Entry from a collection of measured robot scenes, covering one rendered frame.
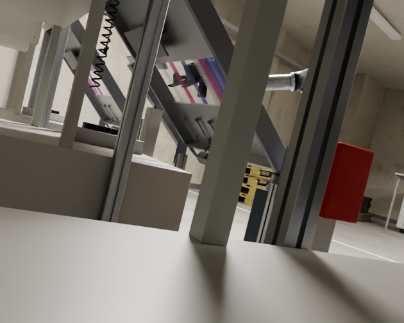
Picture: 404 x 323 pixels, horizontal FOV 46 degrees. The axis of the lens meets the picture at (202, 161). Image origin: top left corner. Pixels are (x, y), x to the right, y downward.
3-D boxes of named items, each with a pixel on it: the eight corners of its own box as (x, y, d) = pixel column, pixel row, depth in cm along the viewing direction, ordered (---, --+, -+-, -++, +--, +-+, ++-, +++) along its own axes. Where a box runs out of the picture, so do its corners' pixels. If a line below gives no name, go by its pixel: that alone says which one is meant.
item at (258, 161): (186, 147, 204) (199, 137, 206) (273, 172, 146) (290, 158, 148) (185, 144, 204) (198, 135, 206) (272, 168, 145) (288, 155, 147)
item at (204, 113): (190, 141, 205) (195, 136, 206) (277, 163, 146) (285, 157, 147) (168, 104, 198) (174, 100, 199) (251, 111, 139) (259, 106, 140)
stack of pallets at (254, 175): (249, 197, 787) (261, 149, 783) (288, 209, 738) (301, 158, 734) (208, 192, 702) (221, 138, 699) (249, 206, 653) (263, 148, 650)
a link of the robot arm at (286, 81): (313, 70, 245) (220, 74, 240) (321, 67, 234) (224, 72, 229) (315, 93, 246) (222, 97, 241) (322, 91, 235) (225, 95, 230)
